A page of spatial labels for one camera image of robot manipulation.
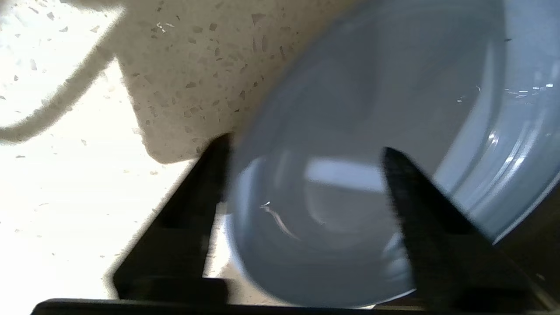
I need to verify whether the blue round plate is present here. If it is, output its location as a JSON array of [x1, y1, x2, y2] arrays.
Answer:
[[225, 0, 560, 309]]

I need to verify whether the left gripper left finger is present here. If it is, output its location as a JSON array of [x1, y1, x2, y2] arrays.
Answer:
[[114, 133, 232, 302]]

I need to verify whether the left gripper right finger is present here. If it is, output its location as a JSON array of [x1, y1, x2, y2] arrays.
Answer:
[[381, 147, 532, 312]]

